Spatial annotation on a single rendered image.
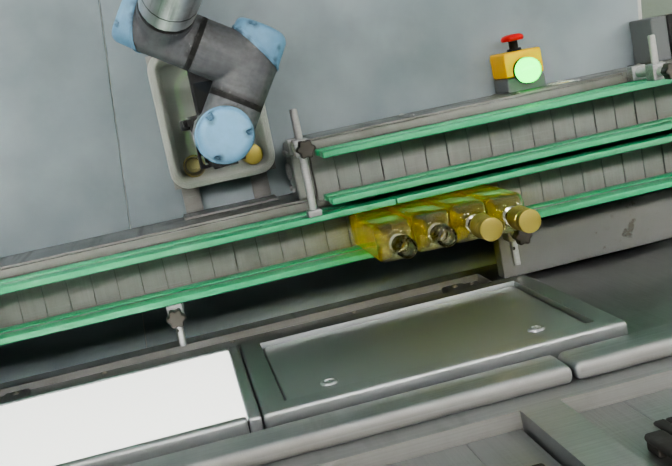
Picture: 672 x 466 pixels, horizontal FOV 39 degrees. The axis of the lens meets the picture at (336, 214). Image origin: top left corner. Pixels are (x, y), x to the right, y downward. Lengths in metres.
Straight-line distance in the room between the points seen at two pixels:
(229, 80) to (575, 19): 0.77
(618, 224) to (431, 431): 0.75
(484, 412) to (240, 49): 0.55
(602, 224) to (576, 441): 0.76
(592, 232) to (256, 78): 0.71
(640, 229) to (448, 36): 0.48
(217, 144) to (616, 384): 0.57
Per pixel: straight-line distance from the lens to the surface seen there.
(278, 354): 1.38
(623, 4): 1.85
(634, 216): 1.73
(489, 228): 1.32
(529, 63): 1.66
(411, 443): 1.06
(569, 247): 1.68
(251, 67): 1.26
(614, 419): 1.08
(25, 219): 1.66
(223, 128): 1.23
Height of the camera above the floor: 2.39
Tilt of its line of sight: 77 degrees down
